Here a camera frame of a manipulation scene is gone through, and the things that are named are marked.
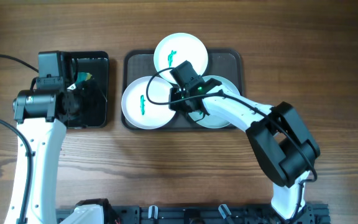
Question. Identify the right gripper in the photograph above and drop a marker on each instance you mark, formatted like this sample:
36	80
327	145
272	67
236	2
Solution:
174	93

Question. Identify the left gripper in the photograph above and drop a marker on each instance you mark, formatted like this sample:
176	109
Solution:
84	89

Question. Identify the white plate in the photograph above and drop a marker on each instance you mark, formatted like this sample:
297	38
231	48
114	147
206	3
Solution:
176	48
210	121
139	111

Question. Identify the green yellow sponge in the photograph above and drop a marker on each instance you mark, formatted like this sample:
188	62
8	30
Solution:
82	77

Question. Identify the white plate top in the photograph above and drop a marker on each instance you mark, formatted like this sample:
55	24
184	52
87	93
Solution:
176	48

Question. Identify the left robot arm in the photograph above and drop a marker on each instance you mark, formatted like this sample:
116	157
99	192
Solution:
38	117

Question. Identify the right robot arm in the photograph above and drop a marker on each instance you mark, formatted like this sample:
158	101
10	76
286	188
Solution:
282	144

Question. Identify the brown serving tray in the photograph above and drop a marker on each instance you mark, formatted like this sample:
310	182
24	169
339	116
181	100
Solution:
225	63

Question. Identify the black water basin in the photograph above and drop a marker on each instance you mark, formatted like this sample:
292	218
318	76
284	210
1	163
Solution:
94	91

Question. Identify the black mounting rail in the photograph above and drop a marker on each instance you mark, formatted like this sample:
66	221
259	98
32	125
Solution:
311	213

